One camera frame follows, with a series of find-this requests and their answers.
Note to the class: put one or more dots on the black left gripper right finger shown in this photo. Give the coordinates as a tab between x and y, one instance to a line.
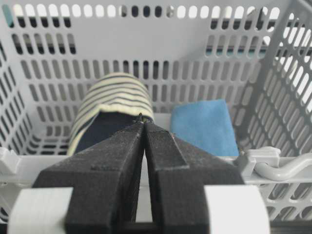
178	172

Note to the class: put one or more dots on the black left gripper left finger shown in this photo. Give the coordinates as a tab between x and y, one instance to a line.
105	179

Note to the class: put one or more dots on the blue folded cloth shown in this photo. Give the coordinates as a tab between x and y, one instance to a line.
206	125

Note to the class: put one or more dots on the striped cream navy cloth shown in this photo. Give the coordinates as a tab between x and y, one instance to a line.
114	93

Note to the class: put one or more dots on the grey plastic shopping basket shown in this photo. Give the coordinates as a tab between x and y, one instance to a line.
254	54

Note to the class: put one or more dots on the grey basket handle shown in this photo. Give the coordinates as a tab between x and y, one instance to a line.
285	172

